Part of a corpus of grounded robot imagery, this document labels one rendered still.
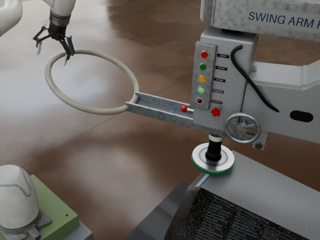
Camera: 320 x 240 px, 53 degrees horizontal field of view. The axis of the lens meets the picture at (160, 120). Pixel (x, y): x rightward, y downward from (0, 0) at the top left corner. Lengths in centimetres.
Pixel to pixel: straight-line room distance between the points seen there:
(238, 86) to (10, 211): 97
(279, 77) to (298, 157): 199
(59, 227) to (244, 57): 99
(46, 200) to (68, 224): 17
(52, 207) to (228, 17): 105
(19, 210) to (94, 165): 168
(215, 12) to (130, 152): 204
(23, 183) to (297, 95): 106
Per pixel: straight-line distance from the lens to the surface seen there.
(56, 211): 148
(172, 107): 162
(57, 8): 151
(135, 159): 295
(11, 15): 121
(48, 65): 167
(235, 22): 120
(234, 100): 132
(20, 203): 130
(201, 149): 169
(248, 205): 155
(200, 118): 141
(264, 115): 135
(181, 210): 166
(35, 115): 372
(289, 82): 131
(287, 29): 119
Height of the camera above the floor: 199
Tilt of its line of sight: 35 degrees down
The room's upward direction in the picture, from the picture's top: 1 degrees clockwise
